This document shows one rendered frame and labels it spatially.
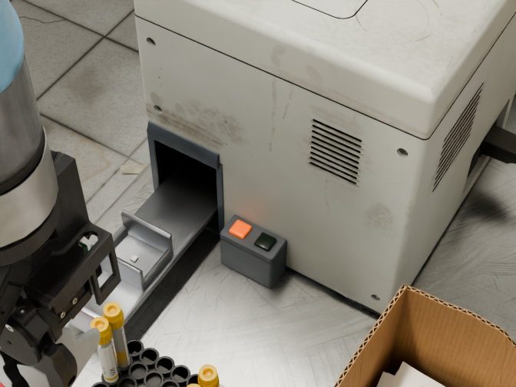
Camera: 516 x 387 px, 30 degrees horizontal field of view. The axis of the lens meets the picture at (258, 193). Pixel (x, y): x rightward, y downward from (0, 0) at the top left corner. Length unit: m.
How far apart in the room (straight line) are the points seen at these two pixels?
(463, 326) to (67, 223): 0.35
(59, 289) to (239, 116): 0.31
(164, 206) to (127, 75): 1.48
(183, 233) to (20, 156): 0.47
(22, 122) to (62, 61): 2.02
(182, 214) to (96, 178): 1.26
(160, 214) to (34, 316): 0.40
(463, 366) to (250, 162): 0.25
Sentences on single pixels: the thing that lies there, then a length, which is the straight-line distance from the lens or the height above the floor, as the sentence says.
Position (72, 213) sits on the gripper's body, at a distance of 0.58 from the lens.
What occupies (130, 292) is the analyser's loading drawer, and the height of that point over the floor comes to 0.91.
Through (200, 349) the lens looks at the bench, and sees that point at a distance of 0.91.
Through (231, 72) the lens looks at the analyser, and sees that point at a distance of 0.80.
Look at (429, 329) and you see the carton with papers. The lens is 0.81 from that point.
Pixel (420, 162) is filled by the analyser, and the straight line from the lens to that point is 0.75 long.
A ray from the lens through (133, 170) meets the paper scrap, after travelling 2.20.
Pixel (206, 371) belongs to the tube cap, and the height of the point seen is 0.99.
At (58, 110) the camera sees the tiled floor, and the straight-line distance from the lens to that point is 2.36.
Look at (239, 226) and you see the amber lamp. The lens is 0.92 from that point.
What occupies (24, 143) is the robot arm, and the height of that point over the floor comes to 1.32.
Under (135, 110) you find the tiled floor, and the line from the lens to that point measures 2.34.
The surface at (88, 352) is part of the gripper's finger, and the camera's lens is 0.68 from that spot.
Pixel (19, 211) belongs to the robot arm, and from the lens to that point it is 0.50.
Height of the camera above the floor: 1.66
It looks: 51 degrees down
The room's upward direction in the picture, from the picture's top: 1 degrees clockwise
